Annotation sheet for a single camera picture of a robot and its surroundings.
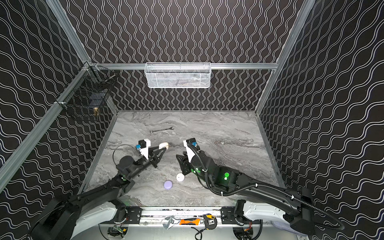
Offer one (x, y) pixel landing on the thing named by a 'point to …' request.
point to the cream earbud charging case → (163, 145)
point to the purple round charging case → (168, 184)
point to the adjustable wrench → (170, 220)
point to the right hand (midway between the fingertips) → (179, 155)
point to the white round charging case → (180, 177)
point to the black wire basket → (88, 91)
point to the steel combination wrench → (171, 128)
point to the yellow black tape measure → (210, 221)
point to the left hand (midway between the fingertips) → (167, 148)
